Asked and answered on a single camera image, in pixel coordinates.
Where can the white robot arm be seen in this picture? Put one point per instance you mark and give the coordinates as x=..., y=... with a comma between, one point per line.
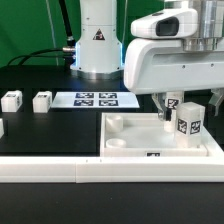
x=98, y=53

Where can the white square table top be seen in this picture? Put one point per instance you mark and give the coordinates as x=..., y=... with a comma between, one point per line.
x=143, y=134

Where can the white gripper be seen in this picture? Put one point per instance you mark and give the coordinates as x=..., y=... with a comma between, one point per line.
x=177, y=49

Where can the white block at left edge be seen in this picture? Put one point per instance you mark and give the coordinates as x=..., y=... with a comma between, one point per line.
x=1, y=128

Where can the white L-shaped obstacle fence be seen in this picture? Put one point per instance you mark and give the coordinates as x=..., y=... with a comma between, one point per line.
x=15, y=169

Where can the marker plate with tags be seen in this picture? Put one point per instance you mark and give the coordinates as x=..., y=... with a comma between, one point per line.
x=95, y=100

